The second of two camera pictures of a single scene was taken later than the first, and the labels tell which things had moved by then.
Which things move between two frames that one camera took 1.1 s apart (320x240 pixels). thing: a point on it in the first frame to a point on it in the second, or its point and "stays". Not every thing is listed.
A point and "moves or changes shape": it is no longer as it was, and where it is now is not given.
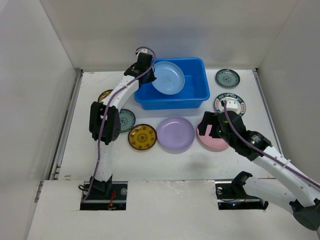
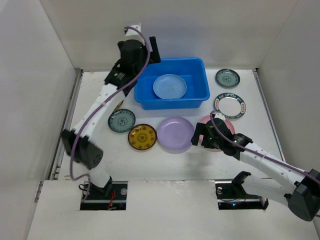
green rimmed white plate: (234, 102) stays
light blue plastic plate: (170, 79) moves or changes shape
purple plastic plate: (175, 133) stays
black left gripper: (152, 77) to (154, 55)
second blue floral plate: (227, 78) stays
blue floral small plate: (127, 120) stays
